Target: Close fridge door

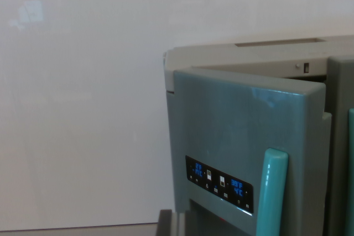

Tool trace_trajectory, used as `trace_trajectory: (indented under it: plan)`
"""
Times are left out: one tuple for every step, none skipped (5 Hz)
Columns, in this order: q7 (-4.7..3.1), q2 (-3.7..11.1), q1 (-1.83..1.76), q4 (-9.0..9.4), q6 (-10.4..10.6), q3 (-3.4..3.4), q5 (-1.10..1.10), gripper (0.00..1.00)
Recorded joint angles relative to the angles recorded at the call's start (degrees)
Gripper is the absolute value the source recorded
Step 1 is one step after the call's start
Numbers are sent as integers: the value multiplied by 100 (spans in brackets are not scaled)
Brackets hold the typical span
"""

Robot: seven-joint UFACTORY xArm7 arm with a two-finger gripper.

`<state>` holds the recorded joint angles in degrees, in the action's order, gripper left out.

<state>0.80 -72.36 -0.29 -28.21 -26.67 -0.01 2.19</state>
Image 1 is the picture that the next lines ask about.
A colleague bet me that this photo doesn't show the grey fridge door with display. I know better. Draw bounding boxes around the grey fridge door with display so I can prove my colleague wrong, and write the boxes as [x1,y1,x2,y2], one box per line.
[165,69,332,236]

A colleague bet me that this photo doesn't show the plain grey fridge door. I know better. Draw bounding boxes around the plain grey fridge door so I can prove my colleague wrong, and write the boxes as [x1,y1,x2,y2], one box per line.
[325,55,354,236]

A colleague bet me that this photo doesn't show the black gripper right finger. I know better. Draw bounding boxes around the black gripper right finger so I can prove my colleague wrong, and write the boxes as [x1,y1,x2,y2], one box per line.
[176,210,196,236]

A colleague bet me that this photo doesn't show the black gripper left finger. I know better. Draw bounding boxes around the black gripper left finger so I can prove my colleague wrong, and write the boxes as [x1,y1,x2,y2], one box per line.
[157,209,174,236]

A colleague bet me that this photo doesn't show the beige toy fridge cabinet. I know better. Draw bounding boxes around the beige toy fridge cabinet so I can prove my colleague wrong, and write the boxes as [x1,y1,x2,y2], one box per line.
[162,34,354,95]

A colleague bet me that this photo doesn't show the black control panel blue digits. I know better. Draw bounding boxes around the black control panel blue digits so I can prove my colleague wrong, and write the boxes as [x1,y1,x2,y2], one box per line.
[184,155,254,215]

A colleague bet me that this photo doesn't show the turquoise fridge door handle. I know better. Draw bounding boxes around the turquoise fridge door handle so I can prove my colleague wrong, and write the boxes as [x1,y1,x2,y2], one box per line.
[343,107,354,236]
[255,148,289,236]

